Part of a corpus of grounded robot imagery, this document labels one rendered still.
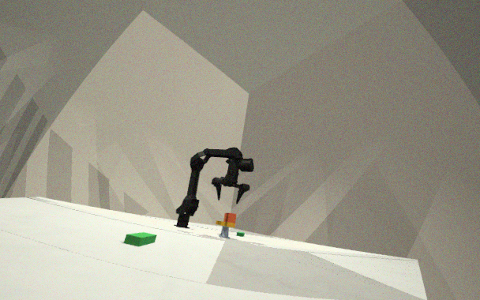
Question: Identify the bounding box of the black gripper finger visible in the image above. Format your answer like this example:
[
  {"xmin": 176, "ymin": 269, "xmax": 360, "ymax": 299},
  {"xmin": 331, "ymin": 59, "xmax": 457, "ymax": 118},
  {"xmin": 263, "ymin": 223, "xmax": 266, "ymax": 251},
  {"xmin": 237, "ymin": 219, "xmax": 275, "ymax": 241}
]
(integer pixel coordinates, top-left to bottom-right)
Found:
[
  {"xmin": 214, "ymin": 184, "xmax": 222, "ymax": 200},
  {"xmin": 236, "ymin": 189, "xmax": 247, "ymax": 204}
]

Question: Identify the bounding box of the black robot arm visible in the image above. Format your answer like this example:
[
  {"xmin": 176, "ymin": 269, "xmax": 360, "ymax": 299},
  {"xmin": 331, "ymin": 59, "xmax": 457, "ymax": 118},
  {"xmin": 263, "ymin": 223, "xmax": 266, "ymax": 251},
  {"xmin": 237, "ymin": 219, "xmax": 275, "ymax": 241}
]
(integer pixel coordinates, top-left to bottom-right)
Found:
[{"xmin": 174, "ymin": 147, "xmax": 254, "ymax": 229}]

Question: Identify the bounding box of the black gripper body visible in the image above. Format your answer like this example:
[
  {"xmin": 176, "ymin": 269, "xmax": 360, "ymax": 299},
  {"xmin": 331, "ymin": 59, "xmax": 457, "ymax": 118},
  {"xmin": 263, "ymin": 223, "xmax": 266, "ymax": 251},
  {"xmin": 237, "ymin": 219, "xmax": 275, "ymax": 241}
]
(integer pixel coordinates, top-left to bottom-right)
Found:
[{"xmin": 212, "ymin": 170, "xmax": 250, "ymax": 191}]

